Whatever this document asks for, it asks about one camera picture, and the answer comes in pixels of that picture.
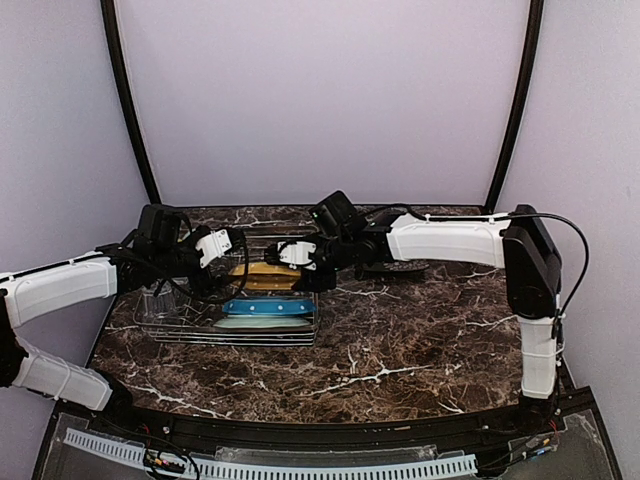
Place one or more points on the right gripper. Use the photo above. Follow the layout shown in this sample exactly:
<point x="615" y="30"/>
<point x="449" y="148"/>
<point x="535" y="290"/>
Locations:
<point x="310" y="279"/>

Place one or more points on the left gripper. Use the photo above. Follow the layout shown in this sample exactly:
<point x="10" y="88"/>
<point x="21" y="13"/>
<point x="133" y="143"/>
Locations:
<point x="201" y="276"/>

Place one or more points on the yellow polka dot plate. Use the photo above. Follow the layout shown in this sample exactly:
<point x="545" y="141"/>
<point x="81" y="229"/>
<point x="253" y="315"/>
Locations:
<point x="264" y="277"/>

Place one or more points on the blue polka dot plate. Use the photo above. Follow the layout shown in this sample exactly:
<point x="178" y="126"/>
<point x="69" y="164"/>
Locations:
<point x="270" y="306"/>

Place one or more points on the black square floral plate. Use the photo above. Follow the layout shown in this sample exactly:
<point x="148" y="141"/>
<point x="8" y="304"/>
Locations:
<point x="389" y="271"/>

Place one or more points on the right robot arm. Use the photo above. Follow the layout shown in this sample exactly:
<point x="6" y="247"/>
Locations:
<point x="516" y="242"/>

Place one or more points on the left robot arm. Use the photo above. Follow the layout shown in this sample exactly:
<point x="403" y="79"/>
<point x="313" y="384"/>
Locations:
<point x="164" y="248"/>

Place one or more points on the clear ribbed glass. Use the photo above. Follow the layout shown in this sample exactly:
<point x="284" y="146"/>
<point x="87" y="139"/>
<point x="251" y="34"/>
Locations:
<point x="158" y="307"/>

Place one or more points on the pale green plate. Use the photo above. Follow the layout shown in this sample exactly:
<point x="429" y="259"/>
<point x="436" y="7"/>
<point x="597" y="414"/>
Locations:
<point x="262" y="322"/>

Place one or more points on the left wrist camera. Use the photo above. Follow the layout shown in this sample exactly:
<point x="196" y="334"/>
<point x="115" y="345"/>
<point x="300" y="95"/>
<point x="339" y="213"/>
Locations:
<point x="212" y="246"/>

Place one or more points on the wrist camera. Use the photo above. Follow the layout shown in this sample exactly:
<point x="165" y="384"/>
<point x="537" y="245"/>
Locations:
<point x="212" y="246"/>
<point x="294" y="254"/>

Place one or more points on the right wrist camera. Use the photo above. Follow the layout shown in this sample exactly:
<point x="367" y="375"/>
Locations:
<point x="294" y="254"/>

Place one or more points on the metal wire dish rack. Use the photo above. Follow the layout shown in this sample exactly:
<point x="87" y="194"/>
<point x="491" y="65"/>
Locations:
<point x="193" y="322"/>

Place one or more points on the white slotted cable duct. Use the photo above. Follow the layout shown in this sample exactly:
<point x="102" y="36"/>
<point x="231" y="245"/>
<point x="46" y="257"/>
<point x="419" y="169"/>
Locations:
<point x="239" y="463"/>

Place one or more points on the left black frame post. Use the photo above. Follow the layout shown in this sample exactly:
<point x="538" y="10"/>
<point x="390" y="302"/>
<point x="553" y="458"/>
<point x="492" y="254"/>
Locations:
<point x="126" y="100"/>

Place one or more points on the black frame post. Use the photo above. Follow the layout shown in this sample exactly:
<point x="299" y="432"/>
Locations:
<point x="126" y="100"/>
<point x="518" y="104"/>

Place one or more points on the right black frame post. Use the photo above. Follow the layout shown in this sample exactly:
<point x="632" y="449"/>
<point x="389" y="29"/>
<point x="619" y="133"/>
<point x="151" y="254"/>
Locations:
<point x="518" y="104"/>

